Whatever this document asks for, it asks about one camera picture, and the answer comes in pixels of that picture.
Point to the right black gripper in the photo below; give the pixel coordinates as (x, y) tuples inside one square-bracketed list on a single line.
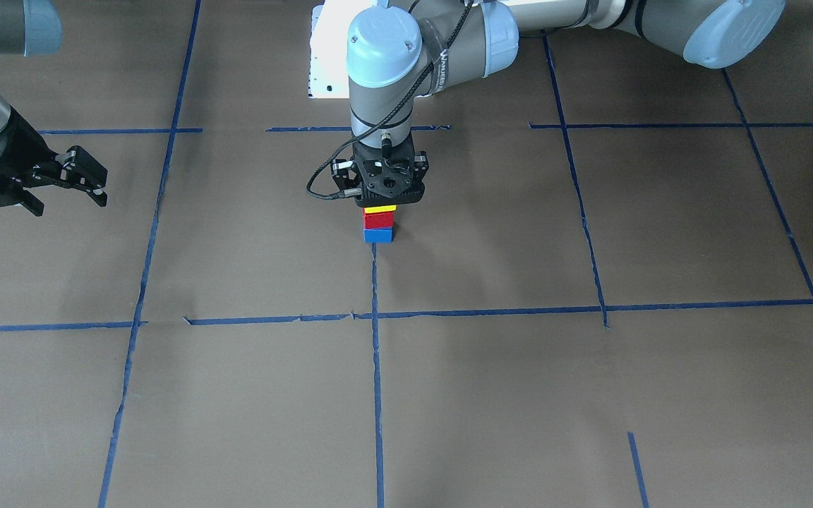
[(25, 149)]

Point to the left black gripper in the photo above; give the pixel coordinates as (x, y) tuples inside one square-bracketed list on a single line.
[(341, 171)]

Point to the yellow wooden block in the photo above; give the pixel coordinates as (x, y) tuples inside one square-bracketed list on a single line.
[(380, 209)]

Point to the red wooden block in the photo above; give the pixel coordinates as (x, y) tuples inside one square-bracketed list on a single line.
[(379, 220)]

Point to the blue wooden block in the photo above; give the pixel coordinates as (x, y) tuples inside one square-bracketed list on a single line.
[(378, 235)]

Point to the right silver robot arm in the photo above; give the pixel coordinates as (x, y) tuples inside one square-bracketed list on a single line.
[(29, 28)]

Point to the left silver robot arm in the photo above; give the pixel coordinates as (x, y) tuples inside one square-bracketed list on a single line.
[(396, 51)]

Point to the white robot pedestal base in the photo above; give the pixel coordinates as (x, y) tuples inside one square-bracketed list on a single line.
[(328, 78)]

